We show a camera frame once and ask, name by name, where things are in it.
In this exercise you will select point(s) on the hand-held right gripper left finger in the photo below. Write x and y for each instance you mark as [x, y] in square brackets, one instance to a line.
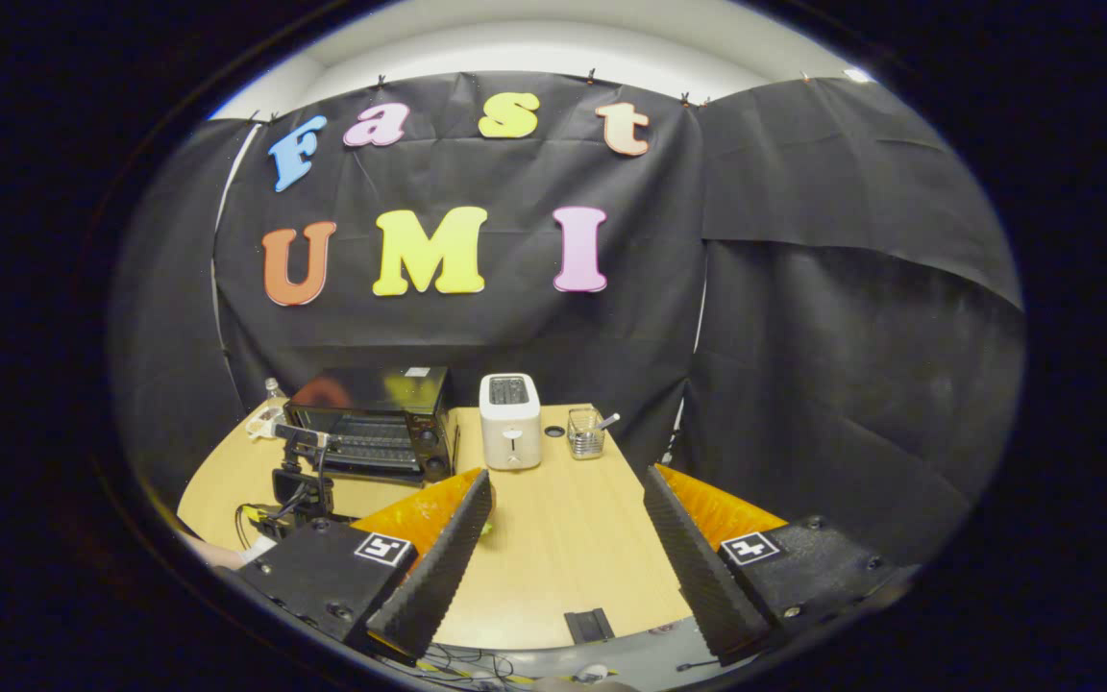
[443, 577]

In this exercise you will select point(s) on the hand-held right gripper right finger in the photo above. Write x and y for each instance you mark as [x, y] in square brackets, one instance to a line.
[698, 577]

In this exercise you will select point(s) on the black electric oven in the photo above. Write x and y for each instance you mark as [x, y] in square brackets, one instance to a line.
[361, 389]

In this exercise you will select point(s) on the white compartment plate with beans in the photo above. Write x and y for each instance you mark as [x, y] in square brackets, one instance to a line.
[265, 423]

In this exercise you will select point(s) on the clear plastic water bottle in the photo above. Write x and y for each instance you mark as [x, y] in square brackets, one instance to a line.
[274, 390]

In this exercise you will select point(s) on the white toaster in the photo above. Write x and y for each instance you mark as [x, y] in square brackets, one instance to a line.
[510, 432]

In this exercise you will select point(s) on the black backdrop cloth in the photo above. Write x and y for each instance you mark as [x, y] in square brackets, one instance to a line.
[515, 327]

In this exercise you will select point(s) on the black table bracket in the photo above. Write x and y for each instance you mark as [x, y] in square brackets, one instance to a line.
[590, 627]

